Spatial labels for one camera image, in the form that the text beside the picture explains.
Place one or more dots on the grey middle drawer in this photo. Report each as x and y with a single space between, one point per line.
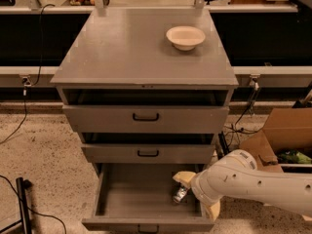
148 153

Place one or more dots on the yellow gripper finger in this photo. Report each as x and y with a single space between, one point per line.
184 178
213 211

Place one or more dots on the black stand bar right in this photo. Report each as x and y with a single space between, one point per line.
223 144

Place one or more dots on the black stand bar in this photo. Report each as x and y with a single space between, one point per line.
23 208
223 144

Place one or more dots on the brown cardboard box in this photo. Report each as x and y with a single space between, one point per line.
285 128

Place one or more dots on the grey drawer cabinet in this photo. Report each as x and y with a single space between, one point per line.
123 57

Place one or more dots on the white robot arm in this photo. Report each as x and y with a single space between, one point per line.
236 175

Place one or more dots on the grey drawer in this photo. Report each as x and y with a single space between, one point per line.
146 119
148 153
139 198

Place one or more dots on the green bag in box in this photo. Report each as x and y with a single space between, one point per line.
293 157

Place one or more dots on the grey bottom drawer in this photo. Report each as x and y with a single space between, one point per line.
139 198

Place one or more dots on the grey top drawer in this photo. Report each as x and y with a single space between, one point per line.
146 119

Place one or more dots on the black stand bar left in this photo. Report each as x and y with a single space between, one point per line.
23 208

